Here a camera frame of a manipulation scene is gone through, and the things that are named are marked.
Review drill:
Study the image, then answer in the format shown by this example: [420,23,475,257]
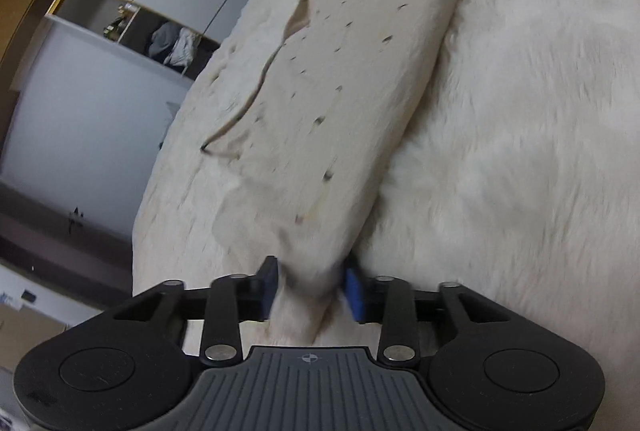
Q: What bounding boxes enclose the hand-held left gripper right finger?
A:
[344,261,506,364]

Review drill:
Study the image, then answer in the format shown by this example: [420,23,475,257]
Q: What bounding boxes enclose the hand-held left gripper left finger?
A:
[115,256,279,364]

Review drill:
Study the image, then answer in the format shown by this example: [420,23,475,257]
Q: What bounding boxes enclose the beige speckled knit cardigan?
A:
[200,0,488,312]

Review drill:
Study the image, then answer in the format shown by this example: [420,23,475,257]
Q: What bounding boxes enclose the white crumpled clothes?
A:
[167,28,198,68]

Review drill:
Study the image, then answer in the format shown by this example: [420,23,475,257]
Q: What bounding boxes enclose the grey folded clothes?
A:
[148,22,180,64]

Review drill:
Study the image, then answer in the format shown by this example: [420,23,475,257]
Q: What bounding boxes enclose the dark door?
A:
[0,183,133,297]

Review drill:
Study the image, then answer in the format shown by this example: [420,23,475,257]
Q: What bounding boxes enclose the cream fluffy blanket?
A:
[131,0,640,362]

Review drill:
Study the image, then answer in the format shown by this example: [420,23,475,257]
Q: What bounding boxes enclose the cardboard box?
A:
[0,301,71,372]

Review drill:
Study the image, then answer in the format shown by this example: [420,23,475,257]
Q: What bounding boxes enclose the small shelf ornaments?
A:
[102,3,138,42]

